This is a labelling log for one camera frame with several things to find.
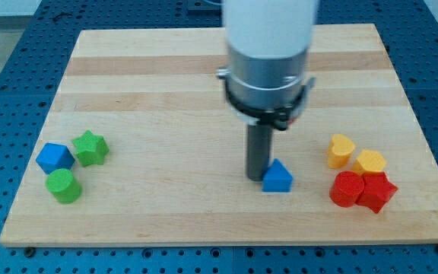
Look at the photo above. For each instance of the blue triangular prism block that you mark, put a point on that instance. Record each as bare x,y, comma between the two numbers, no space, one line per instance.
277,179

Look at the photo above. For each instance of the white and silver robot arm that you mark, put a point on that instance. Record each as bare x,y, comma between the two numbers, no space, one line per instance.
267,48

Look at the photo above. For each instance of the green star block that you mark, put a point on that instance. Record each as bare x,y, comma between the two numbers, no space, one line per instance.
90,149

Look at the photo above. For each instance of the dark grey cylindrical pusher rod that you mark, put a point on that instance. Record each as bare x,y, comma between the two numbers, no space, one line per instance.
258,148

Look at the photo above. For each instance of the yellow hexagon block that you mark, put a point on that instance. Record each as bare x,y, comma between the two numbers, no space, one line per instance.
369,162

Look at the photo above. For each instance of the wooden board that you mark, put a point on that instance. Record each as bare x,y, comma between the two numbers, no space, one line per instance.
175,171

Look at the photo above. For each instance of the red star block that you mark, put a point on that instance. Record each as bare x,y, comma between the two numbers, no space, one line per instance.
378,191

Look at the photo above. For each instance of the red cylinder block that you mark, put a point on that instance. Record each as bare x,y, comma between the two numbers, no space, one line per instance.
346,189

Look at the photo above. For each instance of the yellow heart block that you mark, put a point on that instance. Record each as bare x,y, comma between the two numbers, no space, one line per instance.
339,151

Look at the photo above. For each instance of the green cylinder block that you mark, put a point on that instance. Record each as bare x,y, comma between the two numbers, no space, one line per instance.
64,187

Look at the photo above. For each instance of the blue cube block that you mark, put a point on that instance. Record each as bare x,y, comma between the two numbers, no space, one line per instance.
53,157

